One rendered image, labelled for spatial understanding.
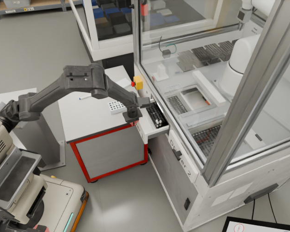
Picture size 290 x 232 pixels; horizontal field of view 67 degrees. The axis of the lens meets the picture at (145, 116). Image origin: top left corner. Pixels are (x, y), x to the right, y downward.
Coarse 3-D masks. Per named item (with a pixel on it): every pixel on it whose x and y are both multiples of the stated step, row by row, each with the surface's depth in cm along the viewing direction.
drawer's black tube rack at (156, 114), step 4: (152, 104) 142; (156, 104) 146; (148, 108) 144; (152, 108) 140; (156, 108) 140; (148, 112) 141; (156, 112) 137; (160, 112) 141; (156, 116) 135; (160, 116) 139; (152, 120) 137; (164, 120) 133; (164, 124) 135; (168, 124) 136
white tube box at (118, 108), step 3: (111, 102) 157; (114, 102) 158; (120, 102) 158; (108, 105) 156; (111, 105) 155; (114, 105) 155; (117, 105) 155; (120, 105) 155; (123, 105) 155; (111, 108) 153; (114, 108) 154; (117, 108) 155; (120, 108) 154; (123, 108) 155; (126, 108) 156; (111, 111) 152; (114, 111) 154; (117, 111) 155; (120, 111) 156; (111, 114) 155
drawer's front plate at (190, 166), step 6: (168, 138) 131; (174, 138) 121; (174, 144) 124; (180, 144) 119; (180, 150) 118; (180, 156) 120; (186, 156) 114; (180, 162) 123; (186, 162) 115; (186, 168) 117; (192, 168) 110; (192, 174) 112; (192, 180) 114
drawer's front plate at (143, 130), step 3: (138, 123) 132; (141, 123) 128; (138, 126) 134; (141, 126) 127; (144, 126) 127; (138, 129) 137; (141, 129) 128; (144, 129) 125; (141, 132) 131; (144, 132) 124; (141, 135) 133; (144, 135) 126; (147, 135) 125; (144, 138) 128; (147, 138) 128; (144, 141) 131; (147, 141) 130
